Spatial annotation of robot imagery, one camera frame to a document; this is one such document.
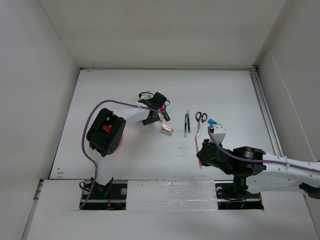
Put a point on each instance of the blue black highlighter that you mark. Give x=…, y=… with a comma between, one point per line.
x=211, y=122

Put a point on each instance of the tan eraser block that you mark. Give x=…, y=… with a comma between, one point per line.
x=161, y=118

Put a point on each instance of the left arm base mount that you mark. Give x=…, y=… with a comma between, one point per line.
x=114, y=199

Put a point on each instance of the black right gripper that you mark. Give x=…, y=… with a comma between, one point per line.
x=206, y=142

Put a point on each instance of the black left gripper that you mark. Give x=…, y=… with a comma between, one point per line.
x=149, y=121

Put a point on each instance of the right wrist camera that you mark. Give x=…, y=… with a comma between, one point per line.
x=218, y=132

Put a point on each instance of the black handled scissors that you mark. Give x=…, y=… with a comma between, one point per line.
x=200, y=117

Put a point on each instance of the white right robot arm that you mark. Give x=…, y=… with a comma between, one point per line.
x=255, y=171

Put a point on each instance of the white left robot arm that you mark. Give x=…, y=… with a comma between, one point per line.
x=104, y=128

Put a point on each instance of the aluminium rail right side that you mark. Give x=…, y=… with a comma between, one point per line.
x=266, y=114

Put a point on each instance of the rose gold stapler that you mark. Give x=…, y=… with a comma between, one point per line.
x=167, y=130

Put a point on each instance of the orange round divided container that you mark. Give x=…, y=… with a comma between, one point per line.
x=121, y=140

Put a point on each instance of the pink black highlighter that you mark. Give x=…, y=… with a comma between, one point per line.
x=165, y=114

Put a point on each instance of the green black pen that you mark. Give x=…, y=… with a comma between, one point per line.
x=187, y=128

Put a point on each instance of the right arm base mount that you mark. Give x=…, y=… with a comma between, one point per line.
x=229, y=200

